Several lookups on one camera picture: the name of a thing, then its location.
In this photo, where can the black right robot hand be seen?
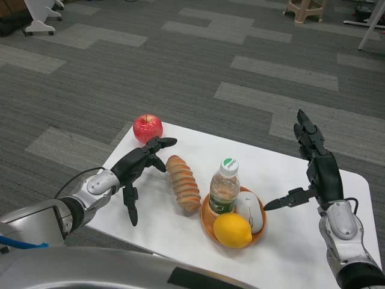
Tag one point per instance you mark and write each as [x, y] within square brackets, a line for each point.
[326, 180]

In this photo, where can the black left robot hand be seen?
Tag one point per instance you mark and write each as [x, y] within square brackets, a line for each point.
[132, 168]

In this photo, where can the twisted bread roll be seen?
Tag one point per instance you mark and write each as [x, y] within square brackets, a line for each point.
[183, 183]

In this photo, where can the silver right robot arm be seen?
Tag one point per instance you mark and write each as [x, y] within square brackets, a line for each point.
[346, 241]

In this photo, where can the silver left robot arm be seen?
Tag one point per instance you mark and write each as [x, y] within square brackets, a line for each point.
[78, 201]

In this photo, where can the red apple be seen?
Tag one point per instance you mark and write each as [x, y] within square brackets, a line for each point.
[147, 129]

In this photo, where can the white computer mouse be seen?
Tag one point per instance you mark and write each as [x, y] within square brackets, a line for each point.
[252, 210]

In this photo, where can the orange round plate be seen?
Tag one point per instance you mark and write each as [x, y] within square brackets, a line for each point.
[207, 222]

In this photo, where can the clear plastic water bottle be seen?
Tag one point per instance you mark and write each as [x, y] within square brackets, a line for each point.
[224, 192]

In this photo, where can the silver robot chest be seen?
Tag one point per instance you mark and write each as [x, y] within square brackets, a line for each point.
[105, 268]

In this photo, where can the yellow lemon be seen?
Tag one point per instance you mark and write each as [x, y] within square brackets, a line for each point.
[232, 230]

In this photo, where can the beige plastic stool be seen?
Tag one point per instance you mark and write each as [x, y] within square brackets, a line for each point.
[306, 10]

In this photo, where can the white wheeled board stand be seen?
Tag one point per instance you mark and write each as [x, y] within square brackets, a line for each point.
[40, 21]

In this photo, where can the brown cardboard box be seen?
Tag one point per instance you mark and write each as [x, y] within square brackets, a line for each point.
[9, 10]

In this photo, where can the white desk leg frame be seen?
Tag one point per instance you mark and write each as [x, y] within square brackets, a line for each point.
[371, 25]

